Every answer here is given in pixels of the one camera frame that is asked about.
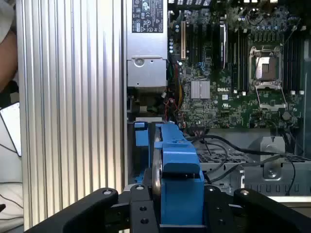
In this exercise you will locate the blue plastic bay bracket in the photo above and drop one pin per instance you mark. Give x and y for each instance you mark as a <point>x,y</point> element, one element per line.
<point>141,134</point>

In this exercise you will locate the black RAM slot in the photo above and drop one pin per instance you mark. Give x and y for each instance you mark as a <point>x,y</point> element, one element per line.
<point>292,63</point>
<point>244,60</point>
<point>301,72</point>
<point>234,60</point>

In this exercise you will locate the silver socket cover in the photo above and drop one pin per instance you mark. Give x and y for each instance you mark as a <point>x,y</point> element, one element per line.
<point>260,95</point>

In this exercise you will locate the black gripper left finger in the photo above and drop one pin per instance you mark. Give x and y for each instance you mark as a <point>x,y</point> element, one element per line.
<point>87,213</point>

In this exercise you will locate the open black PC case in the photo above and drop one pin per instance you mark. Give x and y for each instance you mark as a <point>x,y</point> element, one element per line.
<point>243,145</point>

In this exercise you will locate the white tablet with black rim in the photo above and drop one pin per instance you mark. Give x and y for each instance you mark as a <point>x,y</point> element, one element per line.
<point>11,126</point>

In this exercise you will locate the silver CPU socket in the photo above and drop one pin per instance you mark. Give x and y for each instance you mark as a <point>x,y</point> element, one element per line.
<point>266,64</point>

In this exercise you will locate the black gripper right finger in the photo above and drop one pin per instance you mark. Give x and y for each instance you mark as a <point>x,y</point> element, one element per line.
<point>262,213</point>

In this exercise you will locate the silver chipset heatsink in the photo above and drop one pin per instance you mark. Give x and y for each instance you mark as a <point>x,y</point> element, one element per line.
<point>200,89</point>

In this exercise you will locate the round coin cell battery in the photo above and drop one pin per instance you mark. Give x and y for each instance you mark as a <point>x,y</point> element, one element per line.
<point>286,115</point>

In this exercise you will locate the silver power supply unit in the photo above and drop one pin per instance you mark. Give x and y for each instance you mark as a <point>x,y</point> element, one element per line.
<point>147,48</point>

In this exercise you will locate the hard disk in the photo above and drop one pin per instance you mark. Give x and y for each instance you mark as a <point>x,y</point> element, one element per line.
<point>182,199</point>

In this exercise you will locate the beige expansion slot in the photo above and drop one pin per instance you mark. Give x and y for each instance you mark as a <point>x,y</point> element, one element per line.
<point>183,41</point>

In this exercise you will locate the green Dell motherboard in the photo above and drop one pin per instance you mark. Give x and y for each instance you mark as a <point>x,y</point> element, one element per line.
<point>218,111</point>

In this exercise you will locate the grey metal disk bay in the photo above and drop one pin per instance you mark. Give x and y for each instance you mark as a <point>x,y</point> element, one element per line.
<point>274,170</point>

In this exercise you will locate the black upright expansion card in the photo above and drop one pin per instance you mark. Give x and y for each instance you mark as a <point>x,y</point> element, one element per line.
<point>223,46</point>

